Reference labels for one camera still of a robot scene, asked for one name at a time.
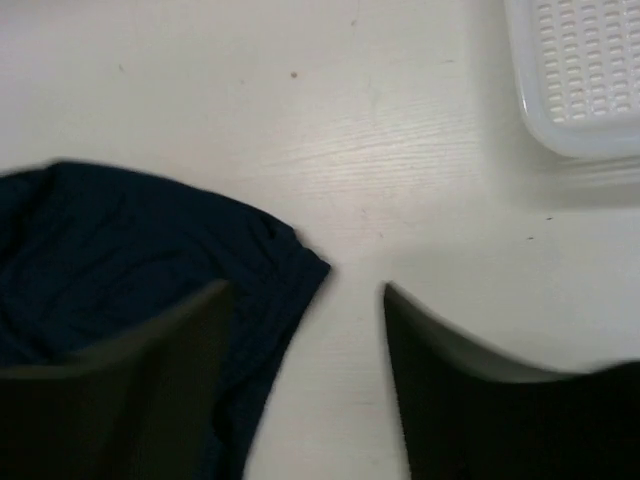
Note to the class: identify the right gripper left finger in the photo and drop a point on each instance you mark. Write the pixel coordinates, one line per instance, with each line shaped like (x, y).
(135, 406)

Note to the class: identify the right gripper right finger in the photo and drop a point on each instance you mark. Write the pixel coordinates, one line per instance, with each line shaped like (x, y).
(468, 411)

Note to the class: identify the navy blue shorts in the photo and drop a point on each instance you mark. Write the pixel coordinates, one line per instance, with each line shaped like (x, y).
(89, 250)

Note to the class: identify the white plastic mesh basket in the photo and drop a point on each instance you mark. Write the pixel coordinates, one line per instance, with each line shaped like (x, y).
(576, 68)

